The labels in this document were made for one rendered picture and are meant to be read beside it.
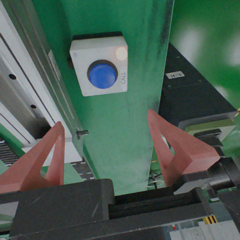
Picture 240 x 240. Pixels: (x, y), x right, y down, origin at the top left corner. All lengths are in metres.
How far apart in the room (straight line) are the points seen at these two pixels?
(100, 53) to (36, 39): 0.09
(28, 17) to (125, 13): 0.13
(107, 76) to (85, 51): 0.04
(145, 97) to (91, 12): 0.20
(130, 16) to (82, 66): 0.11
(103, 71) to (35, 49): 0.09
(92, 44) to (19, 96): 0.16
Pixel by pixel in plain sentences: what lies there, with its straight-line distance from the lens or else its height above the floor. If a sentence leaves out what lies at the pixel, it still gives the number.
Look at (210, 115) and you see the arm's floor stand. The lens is 0.54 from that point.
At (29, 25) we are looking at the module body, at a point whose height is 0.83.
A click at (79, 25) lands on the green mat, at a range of 0.26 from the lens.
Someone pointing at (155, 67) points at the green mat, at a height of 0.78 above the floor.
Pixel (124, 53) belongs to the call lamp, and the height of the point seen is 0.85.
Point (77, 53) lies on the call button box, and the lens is 0.21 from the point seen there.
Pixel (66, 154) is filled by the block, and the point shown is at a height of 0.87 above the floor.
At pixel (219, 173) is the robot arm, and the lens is 0.49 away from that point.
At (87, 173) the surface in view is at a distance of 0.62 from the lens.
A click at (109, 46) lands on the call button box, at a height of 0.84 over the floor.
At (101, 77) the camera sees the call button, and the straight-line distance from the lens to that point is 0.21.
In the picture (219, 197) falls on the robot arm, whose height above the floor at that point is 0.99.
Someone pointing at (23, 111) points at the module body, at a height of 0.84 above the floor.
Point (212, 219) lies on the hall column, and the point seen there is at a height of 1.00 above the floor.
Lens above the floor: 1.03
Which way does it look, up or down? 40 degrees down
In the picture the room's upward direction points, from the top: 169 degrees clockwise
